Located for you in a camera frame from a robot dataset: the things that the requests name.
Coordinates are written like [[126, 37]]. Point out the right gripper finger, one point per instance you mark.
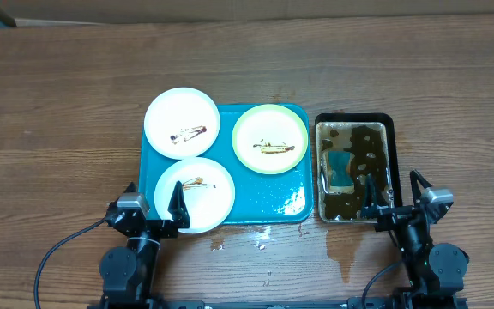
[[373, 198], [417, 182]]

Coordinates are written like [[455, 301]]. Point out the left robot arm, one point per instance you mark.
[[128, 271]]

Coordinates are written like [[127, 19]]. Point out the yellow-green rimmed plate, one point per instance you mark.
[[270, 139]]

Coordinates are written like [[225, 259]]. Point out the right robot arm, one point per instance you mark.
[[435, 272]]

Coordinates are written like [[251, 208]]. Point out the white plate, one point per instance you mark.
[[181, 123], [209, 193]]

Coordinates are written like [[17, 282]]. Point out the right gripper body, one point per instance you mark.
[[393, 219]]

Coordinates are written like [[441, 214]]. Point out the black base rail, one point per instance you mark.
[[351, 303]]

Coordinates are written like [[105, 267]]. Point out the teal yellow sponge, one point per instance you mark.
[[339, 179]]

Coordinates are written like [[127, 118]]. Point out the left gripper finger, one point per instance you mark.
[[131, 188], [177, 207]]

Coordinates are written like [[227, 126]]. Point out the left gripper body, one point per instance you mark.
[[162, 229]]

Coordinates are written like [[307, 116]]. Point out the black rinse tray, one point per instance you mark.
[[371, 140]]

